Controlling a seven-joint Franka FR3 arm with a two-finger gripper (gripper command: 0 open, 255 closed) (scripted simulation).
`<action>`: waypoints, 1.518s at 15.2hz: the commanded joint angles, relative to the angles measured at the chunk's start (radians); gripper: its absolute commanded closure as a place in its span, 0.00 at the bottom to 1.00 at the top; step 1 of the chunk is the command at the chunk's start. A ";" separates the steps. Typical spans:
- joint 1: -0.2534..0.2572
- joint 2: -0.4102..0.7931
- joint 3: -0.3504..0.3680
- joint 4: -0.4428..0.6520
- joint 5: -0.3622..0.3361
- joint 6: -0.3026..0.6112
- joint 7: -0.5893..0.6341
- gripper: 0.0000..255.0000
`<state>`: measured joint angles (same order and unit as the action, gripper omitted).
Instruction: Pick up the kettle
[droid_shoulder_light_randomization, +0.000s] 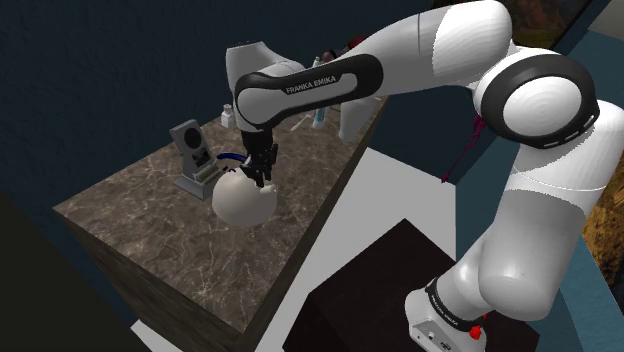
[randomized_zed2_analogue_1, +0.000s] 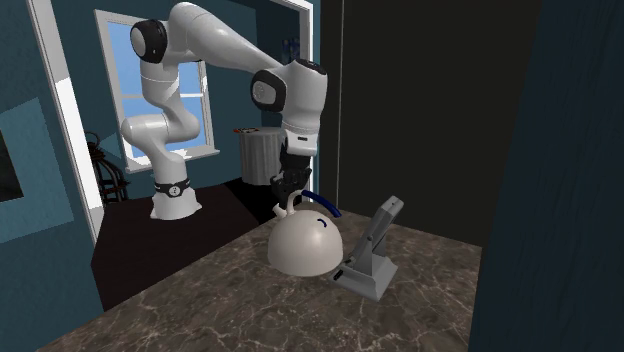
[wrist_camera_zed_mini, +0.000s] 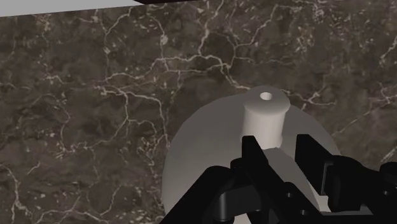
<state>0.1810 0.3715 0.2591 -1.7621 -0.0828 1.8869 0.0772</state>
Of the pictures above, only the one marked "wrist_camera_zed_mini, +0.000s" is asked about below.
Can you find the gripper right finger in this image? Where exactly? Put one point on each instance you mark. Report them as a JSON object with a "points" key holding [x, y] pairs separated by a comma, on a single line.
{"points": [[313, 161]]}

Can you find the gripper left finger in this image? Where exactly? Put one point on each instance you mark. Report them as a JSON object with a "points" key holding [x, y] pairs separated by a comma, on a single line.
{"points": [[254, 161]]}

